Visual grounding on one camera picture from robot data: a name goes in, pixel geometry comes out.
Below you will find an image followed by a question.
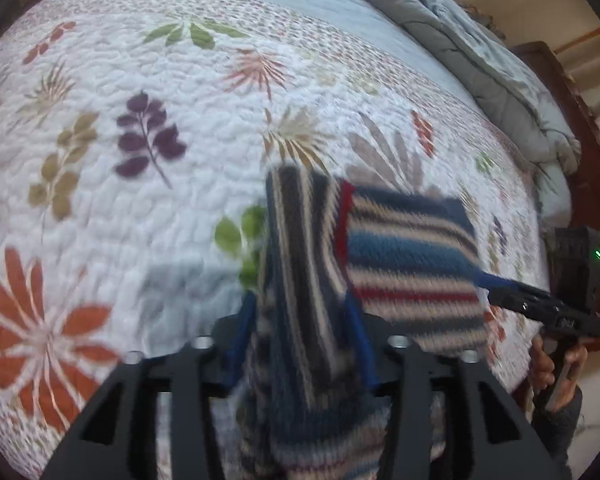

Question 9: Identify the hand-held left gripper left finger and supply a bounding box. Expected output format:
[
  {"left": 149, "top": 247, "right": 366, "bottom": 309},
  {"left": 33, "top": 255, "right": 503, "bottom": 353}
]
[{"left": 40, "top": 291, "right": 259, "bottom": 480}]

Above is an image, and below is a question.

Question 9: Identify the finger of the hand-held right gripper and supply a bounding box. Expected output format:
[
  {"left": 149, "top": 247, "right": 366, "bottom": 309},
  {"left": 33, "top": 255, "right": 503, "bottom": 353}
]
[{"left": 472, "top": 269, "right": 600, "bottom": 339}]

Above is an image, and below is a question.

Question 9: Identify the person's right forearm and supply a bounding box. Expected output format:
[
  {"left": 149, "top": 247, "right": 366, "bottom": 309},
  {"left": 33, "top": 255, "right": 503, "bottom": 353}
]
[{"left": 530, "top": 384, "right": 584, "bottom": 468}]

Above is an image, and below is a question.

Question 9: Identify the grey duvet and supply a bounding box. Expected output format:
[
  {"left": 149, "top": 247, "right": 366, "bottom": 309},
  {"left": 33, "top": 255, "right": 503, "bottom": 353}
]
[{"left": 304, "top": 0, "right": 582, "bottom": 211}]

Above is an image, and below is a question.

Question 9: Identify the person's right hand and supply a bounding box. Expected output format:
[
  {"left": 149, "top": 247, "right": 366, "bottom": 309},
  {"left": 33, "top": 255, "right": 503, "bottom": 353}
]
[{"left": 529, "top": 334, "right": 589, "bottom": 407}]

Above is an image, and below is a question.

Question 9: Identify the striped knit sweater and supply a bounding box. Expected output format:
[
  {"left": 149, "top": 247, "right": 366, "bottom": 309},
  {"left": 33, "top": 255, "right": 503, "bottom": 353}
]
[{"left": 234, "top": 164, "right": 492, "bottom": 480}]

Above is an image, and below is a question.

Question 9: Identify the floral quilted bedspread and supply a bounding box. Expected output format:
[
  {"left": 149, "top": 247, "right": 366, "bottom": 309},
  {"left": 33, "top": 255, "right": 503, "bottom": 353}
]
[{"left": 0, "top": 0, "right": 572, "bottom": 480}]

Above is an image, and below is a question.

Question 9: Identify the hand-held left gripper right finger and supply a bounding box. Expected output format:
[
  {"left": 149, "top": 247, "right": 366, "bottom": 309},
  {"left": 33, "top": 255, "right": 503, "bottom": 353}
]
[{"left": 346, "top": 301, "right": 564, "bottom": 480}]

